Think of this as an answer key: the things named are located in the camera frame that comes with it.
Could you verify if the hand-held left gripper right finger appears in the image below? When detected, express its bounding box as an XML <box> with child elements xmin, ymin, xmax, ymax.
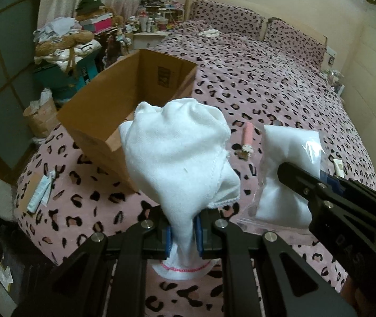
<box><xmin>195</xmin><ymin>209</ymin><xmax>357</xmax><ymax>317</ymax></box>

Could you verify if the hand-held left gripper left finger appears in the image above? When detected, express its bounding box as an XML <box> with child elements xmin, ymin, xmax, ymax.
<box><xmin>11</xmin><ymin>205</ymin><xmax>172</xmax><ymax>317</ymax></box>

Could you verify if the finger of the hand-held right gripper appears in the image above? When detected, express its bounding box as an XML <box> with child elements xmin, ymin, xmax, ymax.
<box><xmin>320</xmin><ymin>171</ymin><xmax>376</xmax><ymax>218</ymax></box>
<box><xmin>277</xmin><ymin>162</ymin><xmax>334</xmax><ymax>212</ymax></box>

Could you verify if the clear bag of cotton pads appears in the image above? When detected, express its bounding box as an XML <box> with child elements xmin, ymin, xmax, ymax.
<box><xmin>237</xmin><ymin>125</ymin><xmax>327</xmax><ymax>235</ymax></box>

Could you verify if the white terry cloth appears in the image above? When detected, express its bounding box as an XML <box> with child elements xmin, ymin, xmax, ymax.
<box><xmin>118</xmin><ymin>97</ymin><xmax>241</xmax><ymax>281</ymax></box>

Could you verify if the brown cardboard box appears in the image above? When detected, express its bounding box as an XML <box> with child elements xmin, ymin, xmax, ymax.
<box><xmin>57</xmin><ymin>49</ymin><xmax>198</xmax><ymax>193</ymax></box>

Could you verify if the small white tube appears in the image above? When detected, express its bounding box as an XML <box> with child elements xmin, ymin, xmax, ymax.
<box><xmin>332</xmin><ymin>159</ymin><xmax>345</xmax><ymax>178</ymax></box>

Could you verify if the pink lipstick tube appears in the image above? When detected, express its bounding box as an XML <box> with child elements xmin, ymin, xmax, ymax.
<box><xmin>240</xmin><ymin>121</ymin><xmax>255</xmax><ymax>160</ymax></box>

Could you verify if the pink leopard print blanket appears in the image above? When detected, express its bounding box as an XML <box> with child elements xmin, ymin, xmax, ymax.
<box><xmin>13</xmin><ymin>18</ymin><xmax>376</xmax><ymax>317</ymax></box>

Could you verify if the bedside clutter of small items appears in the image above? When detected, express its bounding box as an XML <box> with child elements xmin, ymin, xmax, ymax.
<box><xmin>323</xmin><ymin>68</ymin><xmax>346</xmax><ymax>97</ymax></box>

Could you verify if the white blue sachet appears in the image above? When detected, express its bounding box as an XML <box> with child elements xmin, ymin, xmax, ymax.
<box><xmin>26</xmin><ymin>168</ymin><xmax>57</xmax><ymax>215</ymax></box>

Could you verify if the leopard print pillow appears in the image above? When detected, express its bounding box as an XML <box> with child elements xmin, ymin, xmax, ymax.
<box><xmin>265</xmin><ymin>18</ymin><xmax>327</xmax><ymax>64</ymax></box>
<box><xmin>188</xmin><ymin>0</ymin><xmax>267</xmax><ymax>42</ymax></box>

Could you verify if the crumpled white cloth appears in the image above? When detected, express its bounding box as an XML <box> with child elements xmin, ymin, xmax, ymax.
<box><xmin>198</xmin><ymin>28</ymin><xmax>222</xmax><ymax>38</ymax></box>

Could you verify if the brown paper bag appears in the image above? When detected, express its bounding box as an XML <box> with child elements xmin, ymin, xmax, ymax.
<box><xmin>23</xmin><ymin>89</ymin><xmax>59</xmax><ymax>138</ymax></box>

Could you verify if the teal box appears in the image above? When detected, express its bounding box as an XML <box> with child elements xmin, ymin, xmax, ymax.
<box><xmin>33</xmin><ymin>48</ymin><xmax>103</xmax><ymax>100</ymax></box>

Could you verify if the white nightstand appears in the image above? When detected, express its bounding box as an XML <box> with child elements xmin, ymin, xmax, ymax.
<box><xmin>132</xmin><ymin>31</ymin><xmax>173</xmax><ymax>51</ymax></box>

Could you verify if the cluttered nightstand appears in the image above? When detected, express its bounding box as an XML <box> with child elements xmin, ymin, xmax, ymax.
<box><xmin>125</xmin><ymin>0</ymin><xmax>189</xmax><ymax>34</ymax></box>

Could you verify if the brown teddy bear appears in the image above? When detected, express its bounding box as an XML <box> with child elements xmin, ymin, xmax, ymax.
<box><xmin>35</xmin><ymin>30</ymin><xmax>94</xmax><ymax>57</ymax></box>

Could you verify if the pink shoe box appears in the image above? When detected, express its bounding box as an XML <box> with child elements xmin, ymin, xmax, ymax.
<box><xmin>80</xmin><ymin>12</ymin><xmax>114</xmax><ymax>34</ymax></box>

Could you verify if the frosted glass sliding door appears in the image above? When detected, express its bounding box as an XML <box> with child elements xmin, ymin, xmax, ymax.
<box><xmin>0</xmin><ymin>0</ymin><xmax>47</xmax><ymax>185</ymax></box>

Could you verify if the pile of white clothes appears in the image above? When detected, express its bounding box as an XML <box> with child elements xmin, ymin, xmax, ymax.
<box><xmin>33</xmin><ymin>16</ymin><xmax>83</xmax><ymax>44</ymax></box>

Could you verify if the green cap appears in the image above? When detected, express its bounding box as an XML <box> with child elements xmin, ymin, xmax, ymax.
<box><xmin>76</xmin><ymin>0</ymin><xmax>106</xmax><ymax>12</ymax></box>

